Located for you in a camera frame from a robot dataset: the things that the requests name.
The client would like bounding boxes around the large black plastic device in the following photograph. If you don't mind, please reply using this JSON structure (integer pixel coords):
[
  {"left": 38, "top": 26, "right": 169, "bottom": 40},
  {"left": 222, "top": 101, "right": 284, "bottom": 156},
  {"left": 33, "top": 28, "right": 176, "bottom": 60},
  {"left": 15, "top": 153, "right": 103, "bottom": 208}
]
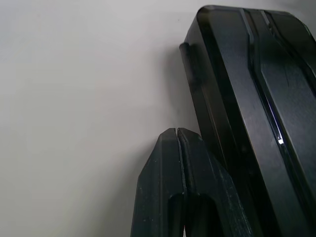
[{"left": 179, "top": 4, "right": 316, "bottom": 237}]

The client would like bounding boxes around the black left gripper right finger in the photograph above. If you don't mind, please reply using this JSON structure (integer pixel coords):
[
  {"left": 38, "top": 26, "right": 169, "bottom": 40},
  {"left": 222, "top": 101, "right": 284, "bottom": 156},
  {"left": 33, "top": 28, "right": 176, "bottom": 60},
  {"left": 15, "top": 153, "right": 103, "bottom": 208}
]
[{"left": 177, "top": 127, "right": 254, "bottom": 237}]

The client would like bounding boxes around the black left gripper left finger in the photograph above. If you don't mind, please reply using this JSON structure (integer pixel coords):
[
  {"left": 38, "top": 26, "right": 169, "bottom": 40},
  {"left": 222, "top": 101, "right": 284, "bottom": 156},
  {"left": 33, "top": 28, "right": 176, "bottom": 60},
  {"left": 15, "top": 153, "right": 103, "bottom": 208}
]
[{"left": 130, "top": 128, "right": 185, "bottom": 237}]

